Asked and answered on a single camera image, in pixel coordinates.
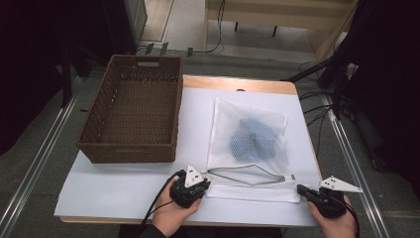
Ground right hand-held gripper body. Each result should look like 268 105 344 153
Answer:
311 176 364 219

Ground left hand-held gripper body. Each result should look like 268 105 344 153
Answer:
169 164 206 209

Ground blue cloth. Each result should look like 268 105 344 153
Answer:
229 118 280 164

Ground white mesh laundry bag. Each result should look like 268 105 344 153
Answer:
205 96 302 203

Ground brown wicker basket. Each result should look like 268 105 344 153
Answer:
75 54 184 165

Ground person's right hand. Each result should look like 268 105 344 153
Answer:
306 194 358 238

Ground person's left hand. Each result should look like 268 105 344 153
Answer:
152 179 203 238

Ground person's dark clothing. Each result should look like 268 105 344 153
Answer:
118 224 284 238

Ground white table mat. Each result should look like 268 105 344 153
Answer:
53 86 320 228

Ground black tripod stand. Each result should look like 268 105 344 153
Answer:
279 49 351 121

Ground black curtain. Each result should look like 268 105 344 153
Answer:
330 0 420 199
0 0 137 157

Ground light wooden panel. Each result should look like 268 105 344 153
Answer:
306 0 360 62

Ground dark cabinet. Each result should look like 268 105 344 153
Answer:
122 0 149 45

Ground seat with dark legs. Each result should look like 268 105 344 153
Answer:
205 0 359 38

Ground left hand-held gripper cable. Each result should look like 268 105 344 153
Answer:
141 169 186 228

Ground hand-held gripper cable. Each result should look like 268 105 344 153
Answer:
141 169 186 228
333 193 362 238

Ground right hand-held gripper cable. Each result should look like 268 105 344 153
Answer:
333 193 362 238

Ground metal floor rail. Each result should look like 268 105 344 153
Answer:
320 93 391 238
0 94 81 230

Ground bundle of black floor cables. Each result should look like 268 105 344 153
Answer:
297 60 335 161

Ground black floor cable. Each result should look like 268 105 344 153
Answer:
188 0 227 55

